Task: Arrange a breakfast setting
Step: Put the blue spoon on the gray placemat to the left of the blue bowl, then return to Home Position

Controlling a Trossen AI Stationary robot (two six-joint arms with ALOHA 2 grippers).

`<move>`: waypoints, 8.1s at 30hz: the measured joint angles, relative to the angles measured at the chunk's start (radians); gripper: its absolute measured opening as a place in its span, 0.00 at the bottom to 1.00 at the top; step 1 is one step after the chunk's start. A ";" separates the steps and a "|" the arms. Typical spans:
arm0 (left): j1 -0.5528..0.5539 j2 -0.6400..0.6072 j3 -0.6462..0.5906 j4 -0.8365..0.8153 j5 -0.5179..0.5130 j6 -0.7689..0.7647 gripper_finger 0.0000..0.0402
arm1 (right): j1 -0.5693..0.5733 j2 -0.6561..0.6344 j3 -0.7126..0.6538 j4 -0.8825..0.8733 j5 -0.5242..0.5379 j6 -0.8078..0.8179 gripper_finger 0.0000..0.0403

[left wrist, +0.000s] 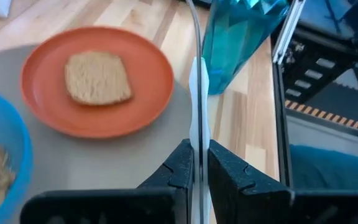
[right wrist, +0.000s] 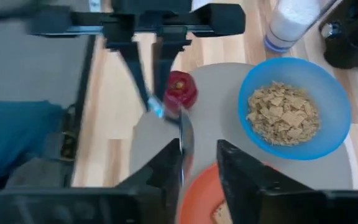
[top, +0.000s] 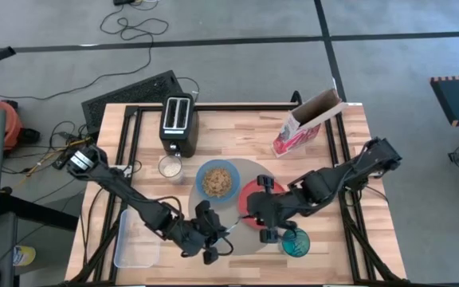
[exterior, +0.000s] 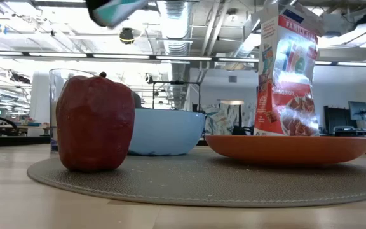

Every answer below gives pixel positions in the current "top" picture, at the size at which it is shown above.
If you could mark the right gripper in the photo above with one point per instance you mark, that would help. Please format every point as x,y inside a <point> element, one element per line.
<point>271,209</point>

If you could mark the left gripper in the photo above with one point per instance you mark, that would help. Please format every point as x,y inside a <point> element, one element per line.
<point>203,235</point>

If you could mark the silver metal spoon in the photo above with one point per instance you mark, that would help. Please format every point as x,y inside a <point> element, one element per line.
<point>234,227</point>

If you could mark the Life cinnamon cereal box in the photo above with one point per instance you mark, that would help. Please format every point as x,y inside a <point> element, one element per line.
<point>293,135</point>

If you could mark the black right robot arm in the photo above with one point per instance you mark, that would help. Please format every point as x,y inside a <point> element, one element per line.
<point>333,179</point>

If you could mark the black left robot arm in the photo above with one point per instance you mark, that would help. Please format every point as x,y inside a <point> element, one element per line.
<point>134,197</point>

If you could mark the red plate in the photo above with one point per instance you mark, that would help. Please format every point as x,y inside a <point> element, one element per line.
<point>243,203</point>

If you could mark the grey round placemat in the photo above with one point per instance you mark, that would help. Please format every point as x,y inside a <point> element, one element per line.
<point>241,245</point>

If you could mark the teal cup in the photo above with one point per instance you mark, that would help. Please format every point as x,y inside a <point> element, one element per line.
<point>297,245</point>

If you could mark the blue bowl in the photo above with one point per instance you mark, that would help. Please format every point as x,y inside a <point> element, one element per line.
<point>235,171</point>

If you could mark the brown cereal pieces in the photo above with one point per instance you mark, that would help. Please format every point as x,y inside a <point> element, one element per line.
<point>217,182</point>

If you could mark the clear glass with white filling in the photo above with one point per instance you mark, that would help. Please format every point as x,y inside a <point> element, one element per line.
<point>170,169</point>

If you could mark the clear plastic container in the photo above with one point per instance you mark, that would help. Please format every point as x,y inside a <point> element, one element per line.
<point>134,247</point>

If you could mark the black toaster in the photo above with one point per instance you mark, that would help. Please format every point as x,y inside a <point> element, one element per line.
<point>177,135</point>

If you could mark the black perforated panel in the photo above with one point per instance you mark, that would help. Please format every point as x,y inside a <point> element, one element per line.
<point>134,95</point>

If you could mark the yellow white bag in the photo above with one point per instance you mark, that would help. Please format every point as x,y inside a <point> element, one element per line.
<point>24,256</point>

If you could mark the orange vacuum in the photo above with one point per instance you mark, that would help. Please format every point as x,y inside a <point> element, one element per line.
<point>10,123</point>

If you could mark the black aluminium table frame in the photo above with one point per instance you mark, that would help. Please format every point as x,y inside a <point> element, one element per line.
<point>233,107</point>

